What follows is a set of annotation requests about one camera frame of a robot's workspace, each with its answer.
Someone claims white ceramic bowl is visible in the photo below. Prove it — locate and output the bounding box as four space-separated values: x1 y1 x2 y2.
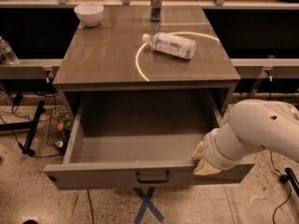
74 2 104 26

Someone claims black wire basket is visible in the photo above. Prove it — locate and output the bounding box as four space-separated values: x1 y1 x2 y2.
47 106 73 154

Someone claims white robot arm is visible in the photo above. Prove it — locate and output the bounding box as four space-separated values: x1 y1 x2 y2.
192 99 299 175

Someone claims small bottle on left rail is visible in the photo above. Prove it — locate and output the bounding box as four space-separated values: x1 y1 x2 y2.
0 36 19 64

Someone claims blue tape cross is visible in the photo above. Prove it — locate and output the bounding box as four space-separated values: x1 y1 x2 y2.
134 188 164 224

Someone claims black floor stand left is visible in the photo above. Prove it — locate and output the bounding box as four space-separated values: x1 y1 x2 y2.
0 101 45 157

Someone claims grey wooden drawer cabinet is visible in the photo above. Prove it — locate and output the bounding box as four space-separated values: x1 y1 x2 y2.
53 6 240 115

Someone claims clear plastic water bottle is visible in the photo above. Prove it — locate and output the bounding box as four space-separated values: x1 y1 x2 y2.
142 32 196 60

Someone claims black top drawer handle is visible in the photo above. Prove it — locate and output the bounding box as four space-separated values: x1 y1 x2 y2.
135 171 170 184

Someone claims grey top drawer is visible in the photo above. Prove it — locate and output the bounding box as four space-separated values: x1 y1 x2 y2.
44 90 254 189

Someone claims orange fruit in basket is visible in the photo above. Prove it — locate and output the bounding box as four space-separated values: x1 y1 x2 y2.
57 123 64 132

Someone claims black clamp right floor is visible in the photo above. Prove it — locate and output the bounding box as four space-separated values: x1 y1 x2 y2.
279 168 299 197

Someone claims blue silver drink can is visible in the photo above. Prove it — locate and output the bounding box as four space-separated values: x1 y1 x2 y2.
150 0 163 22

